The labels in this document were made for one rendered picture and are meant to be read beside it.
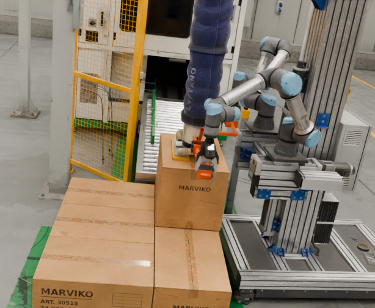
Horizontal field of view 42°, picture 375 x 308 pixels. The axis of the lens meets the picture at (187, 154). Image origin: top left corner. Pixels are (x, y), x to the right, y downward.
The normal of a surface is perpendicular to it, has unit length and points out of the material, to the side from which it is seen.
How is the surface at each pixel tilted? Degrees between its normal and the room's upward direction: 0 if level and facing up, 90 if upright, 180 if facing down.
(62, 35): 90
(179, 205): 90
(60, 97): 90
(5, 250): 0
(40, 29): 90
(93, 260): 0
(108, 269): 0
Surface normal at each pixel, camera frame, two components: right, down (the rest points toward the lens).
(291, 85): 0.48, 0.28
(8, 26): 0.15, 0.38
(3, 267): 0.12, -0.92
